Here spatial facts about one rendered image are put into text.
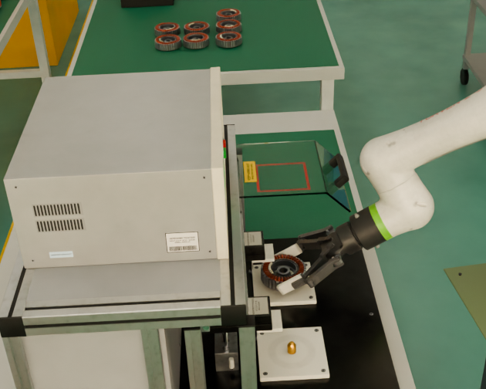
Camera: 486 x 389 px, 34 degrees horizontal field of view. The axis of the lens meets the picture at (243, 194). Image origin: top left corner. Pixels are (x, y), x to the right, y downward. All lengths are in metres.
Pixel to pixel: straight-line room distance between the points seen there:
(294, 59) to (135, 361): 1.95
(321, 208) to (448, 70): 2.83
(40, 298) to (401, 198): 0.84
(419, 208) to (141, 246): 0.67
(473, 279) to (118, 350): 0.98
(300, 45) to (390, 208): 1.61
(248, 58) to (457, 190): 1.22
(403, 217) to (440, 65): 3.28
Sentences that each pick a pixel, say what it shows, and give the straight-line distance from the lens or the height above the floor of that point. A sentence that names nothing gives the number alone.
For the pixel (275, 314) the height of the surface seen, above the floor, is 0.88.
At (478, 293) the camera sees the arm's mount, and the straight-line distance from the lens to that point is 2.04.
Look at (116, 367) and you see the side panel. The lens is 1.53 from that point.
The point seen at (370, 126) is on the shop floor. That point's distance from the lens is 4.31.
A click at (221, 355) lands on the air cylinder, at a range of 1.74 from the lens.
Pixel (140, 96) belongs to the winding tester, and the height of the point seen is 1.32.
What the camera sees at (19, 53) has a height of 0.10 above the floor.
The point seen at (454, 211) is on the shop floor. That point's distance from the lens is 3.67.
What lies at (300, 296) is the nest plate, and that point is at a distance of 1.93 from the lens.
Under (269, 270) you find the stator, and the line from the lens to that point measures 1.94.
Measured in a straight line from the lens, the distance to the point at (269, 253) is 1.90.
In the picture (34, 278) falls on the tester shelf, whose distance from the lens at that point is 1.54.
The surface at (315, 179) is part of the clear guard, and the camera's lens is 1.83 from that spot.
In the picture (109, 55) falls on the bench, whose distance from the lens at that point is 3.37.
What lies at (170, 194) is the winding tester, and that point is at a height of 1.27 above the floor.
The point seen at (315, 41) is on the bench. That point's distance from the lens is 3.40.
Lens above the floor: 2.04
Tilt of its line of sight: 33 degrees down
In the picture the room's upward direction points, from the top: 3 degrees counter-clockwise
